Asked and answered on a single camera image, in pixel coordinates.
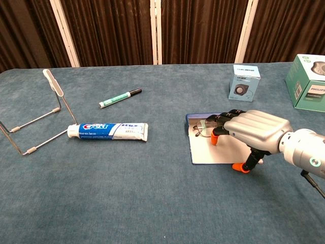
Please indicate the white screen frame post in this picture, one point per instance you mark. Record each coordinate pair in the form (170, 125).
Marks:
(246, 30)
(155, 30)
(64, 33)

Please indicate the green marker pen black cap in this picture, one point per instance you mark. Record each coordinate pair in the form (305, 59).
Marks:
(119, 97)

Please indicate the blue tablecloth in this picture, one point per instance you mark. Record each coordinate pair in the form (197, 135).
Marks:
(127, 190)

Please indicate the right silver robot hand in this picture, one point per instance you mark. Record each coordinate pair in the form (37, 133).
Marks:
(259, 127)

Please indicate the round metal-frame eyeglasses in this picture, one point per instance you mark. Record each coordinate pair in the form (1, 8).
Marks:
(203, 125)

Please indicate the brown curtain panel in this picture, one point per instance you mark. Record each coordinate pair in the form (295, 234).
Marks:
(292, 25)
(25, 30)
(200, 30)
(109, 30)

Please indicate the green Philips box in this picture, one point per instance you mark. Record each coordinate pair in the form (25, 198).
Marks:
(302, 76)

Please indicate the Crest toothpaste tube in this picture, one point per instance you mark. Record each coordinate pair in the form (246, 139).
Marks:
(109, 130)

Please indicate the blue cardboard glasses case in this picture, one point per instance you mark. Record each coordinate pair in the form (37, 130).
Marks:
(221, 152)

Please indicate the small light-blue speaker box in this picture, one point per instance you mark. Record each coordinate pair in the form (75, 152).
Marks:
(243, 86)

